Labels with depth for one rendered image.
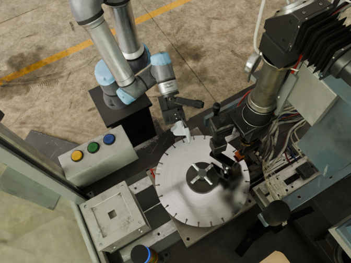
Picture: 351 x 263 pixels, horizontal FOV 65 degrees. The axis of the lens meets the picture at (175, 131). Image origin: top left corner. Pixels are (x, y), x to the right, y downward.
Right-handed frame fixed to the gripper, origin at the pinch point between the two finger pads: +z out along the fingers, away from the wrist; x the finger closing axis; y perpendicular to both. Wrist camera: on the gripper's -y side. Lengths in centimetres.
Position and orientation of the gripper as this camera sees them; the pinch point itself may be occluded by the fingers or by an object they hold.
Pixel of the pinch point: (188, 140)
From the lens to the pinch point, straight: 110.0
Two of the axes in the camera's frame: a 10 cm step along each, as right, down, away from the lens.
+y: -9.6, 2.8, -0.7
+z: 2.7, 9.5, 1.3
